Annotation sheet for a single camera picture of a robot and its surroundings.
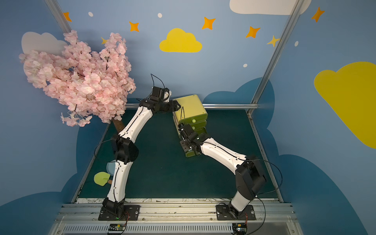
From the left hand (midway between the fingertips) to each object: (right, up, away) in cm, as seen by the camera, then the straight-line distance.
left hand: (176, 105), depth 94 cm
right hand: (+8, -22, -7) cm, 24 cm away
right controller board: (+34, -66, -21) cm, 77 cm away
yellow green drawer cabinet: (+10, -5, -1) cm, 11 cm away
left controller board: (-28, -64, -22) cm, 74 cm away
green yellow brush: (-44, -45, -8) cm, 64 cm away
